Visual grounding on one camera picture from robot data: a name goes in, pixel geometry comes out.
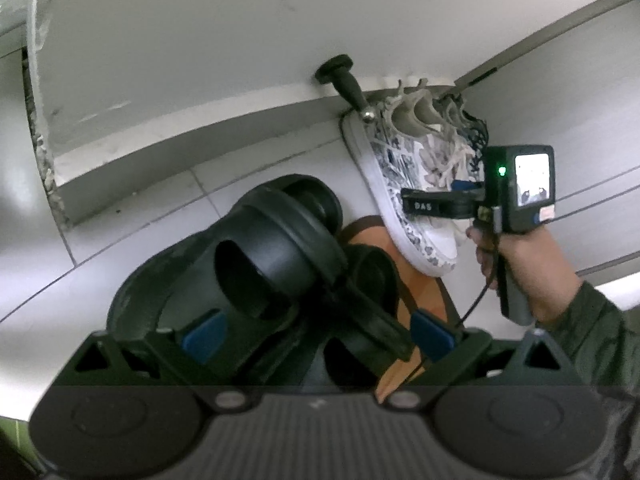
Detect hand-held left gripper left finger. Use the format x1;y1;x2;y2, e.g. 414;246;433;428
75;310;261;411

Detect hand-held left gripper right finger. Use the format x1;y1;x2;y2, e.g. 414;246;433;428
387;309;581;411

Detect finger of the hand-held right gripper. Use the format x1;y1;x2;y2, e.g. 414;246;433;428
401;182;485;221

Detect patterned white sneaker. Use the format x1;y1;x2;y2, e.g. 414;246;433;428
341;102;458;277

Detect black clog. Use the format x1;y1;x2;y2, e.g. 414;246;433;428
300;245;402;392
106;173;412;362

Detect person's right forearm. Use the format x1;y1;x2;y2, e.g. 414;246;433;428
550;280;640;411

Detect person's right hand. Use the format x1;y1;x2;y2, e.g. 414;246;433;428
465;225;583;326

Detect orange cartoon door mat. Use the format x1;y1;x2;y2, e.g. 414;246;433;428
345;215;463;403

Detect grey door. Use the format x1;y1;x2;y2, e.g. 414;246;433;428
452;0;640;286

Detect green leaf mat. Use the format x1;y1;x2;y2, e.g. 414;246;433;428
0;417;43;480

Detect black cable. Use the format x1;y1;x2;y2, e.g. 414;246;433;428
400;207;503;386

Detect black wall door stopper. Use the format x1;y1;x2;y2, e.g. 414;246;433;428
314;54;377;122

